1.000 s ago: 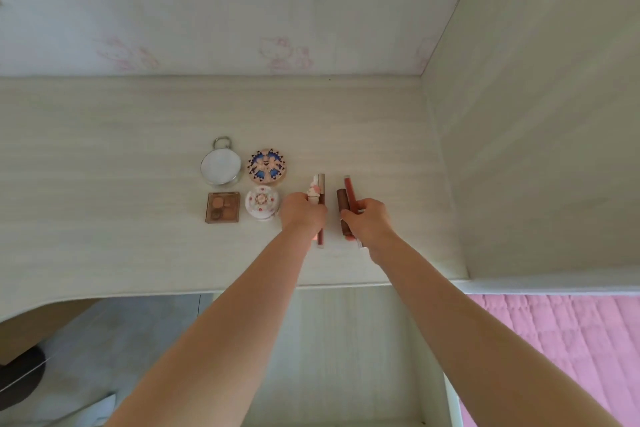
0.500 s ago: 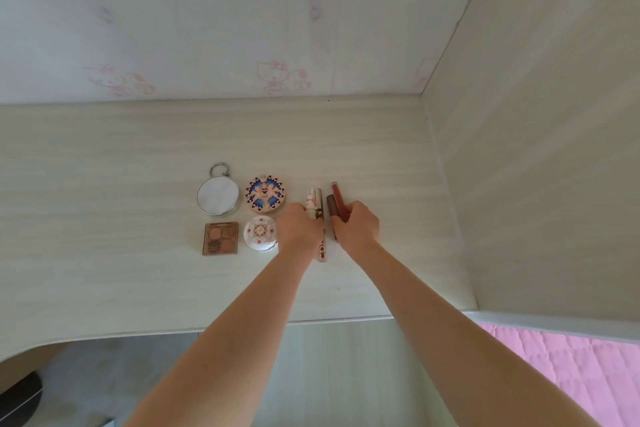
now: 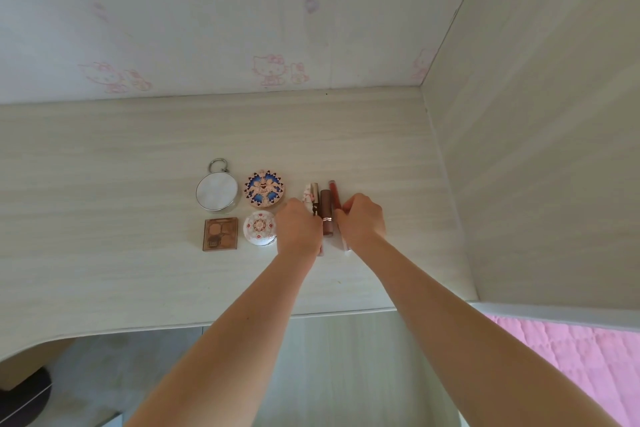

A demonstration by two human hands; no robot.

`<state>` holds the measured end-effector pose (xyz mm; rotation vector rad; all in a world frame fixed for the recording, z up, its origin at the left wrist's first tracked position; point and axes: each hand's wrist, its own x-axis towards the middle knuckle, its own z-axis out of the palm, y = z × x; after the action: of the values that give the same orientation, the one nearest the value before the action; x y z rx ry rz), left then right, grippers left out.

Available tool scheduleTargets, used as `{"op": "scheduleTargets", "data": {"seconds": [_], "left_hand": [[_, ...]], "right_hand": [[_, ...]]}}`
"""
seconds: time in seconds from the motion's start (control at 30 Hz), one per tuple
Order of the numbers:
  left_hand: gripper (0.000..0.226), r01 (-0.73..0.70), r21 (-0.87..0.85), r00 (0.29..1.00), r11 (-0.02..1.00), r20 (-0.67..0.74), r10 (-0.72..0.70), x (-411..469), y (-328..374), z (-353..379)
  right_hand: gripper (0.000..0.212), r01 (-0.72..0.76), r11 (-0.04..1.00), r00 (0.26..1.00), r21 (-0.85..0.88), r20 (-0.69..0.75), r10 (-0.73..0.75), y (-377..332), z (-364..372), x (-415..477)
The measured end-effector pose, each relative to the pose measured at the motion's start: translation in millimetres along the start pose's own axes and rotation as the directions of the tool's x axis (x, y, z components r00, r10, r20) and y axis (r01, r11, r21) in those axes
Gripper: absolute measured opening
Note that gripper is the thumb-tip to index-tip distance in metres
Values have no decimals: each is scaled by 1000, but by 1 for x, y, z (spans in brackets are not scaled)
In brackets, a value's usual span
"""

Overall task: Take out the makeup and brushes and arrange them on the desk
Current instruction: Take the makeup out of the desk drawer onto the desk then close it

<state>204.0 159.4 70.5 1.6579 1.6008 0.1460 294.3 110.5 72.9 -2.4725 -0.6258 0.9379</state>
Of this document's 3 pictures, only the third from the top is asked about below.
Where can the brown cardboard box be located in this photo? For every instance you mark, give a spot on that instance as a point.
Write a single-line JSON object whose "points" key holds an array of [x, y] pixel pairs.
{"points": [[30, 361]]}

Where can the pink quilted mat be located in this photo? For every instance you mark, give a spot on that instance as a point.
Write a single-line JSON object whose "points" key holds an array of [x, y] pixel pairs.
{"points": [[590, 361]]}

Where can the white round blush compact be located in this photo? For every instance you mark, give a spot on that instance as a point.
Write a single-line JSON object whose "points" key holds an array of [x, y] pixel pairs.
{"points": [[259, 227]]}

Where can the person's right forearm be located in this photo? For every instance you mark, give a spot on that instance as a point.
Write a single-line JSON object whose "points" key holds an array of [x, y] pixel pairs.
{"points": [[475, 341]]}

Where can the light wooden side panel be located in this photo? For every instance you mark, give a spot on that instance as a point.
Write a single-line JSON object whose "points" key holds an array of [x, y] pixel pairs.
{"points": [[540, 141]]}

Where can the silver round cushion compact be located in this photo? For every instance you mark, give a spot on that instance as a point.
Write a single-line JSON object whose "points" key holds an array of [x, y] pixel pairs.
{"points": [[216, 191]]}

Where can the red lip gloss tube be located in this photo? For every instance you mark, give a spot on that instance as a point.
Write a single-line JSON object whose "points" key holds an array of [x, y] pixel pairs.
{"points": [[333, 191]]}

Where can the brown eyeshadow quad palette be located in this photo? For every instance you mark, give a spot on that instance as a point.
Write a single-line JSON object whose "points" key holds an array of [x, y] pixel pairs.
{"points": [[220, 234]]}

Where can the rose gold brown lipstick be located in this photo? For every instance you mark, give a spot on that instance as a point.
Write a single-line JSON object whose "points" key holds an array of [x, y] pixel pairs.
{"points": [[326, 206]]}

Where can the rose gold floral compact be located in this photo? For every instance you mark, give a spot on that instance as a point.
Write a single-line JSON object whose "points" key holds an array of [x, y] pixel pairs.
{"points": [[264, 188]]}

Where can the white panelled bed frame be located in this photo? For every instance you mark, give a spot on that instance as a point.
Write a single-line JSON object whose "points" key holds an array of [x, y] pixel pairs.
{"points": [[550, 314]]}

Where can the person's right hand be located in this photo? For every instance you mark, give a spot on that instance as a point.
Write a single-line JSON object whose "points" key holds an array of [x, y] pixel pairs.
{"points": [[362, 221]]}

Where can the white wooden drawer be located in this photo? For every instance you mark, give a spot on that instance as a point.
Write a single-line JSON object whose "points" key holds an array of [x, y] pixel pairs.
{"points": [[350, 371]]}

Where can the person's left forearm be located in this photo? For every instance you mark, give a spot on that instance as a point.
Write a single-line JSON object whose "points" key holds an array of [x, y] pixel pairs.
{"points": [[225, 351]]}

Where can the pink cat lip tube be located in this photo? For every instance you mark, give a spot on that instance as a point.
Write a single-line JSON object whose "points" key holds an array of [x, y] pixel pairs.
{"points": [[306, 194]]}

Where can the person's left hand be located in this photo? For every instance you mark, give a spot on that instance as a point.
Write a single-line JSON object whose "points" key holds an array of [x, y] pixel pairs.
{"points": [[300, 234]]}

